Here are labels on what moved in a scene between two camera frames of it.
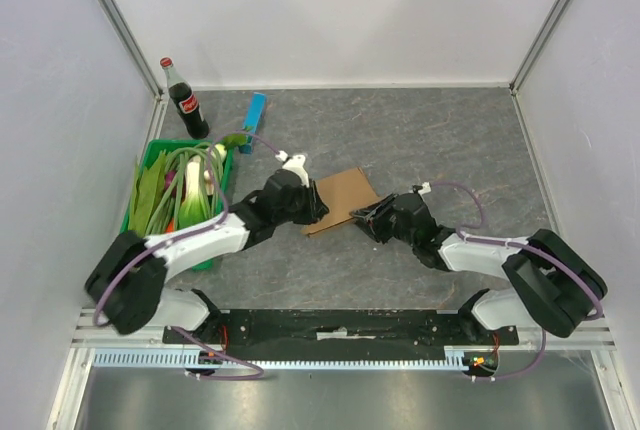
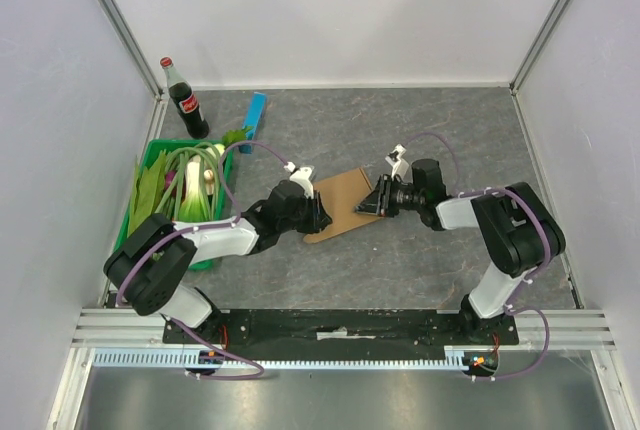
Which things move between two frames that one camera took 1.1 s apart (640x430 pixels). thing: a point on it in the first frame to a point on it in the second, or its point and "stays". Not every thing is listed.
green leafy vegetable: (147, 188) stays
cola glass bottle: (185, 101) stays
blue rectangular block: (253, 119) stays
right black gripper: (382, 215) to (385, 196)
